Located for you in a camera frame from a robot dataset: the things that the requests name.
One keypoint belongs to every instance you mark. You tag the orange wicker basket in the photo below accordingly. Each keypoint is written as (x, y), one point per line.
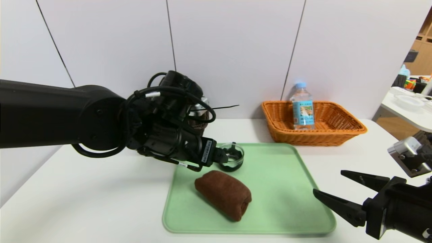
(330, 133)

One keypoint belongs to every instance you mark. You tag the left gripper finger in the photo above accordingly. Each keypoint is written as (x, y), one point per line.
(221, 156)

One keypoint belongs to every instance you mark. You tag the small glass cup black base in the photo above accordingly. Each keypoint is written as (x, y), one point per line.
(236, 163)

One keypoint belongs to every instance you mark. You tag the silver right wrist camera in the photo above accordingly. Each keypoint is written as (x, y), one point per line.
(405, 148)

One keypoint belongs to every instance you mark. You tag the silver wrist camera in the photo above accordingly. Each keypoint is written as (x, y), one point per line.
(200, 107)
(405, 148)

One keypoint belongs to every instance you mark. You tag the wooden shelf cabinet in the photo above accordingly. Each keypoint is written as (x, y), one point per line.
(423, 57)

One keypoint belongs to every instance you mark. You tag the clear water bottle blue label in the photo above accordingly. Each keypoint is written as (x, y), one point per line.
(302, 113)

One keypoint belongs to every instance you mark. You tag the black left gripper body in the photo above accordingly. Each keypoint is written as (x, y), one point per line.
(208, 152)

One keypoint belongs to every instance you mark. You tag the brown wooden panel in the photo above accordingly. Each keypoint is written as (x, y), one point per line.
(388, 124)

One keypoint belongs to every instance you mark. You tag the colourful puzzle cube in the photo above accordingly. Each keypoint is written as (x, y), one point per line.
(409, 85)

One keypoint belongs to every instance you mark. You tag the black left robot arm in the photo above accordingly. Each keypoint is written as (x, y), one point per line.
(67, 118)

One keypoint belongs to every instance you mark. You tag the thin black zip tie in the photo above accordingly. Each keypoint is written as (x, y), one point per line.
(222, 107)

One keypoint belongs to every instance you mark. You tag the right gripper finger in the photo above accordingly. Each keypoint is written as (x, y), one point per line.
(368, 180)
(344, 207)

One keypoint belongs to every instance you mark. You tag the dark woven chair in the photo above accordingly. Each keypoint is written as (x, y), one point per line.
(426, 136)

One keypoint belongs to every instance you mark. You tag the black mesh container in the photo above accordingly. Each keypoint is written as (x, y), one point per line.
(399, 82)

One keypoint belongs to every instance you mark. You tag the dark brown wicker basket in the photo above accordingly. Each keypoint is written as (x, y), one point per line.
(199, 124)

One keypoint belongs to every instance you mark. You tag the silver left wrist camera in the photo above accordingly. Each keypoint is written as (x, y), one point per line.
(200, 107)

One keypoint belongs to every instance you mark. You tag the white side table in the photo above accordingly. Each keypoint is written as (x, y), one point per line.
(415, 116)

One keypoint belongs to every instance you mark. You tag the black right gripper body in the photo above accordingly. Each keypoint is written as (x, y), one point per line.
(377, 212)

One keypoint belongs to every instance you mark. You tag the light blue bottle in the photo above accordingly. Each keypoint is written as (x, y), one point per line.
(403, 71)

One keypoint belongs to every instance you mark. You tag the light green plastic tray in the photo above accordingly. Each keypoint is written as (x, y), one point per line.
(280, 202)

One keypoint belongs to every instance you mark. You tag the brown towel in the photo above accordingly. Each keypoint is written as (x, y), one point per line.
(224, 194)

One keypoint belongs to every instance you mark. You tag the white shallow bowl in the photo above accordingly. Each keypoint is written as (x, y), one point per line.
(408, 102)

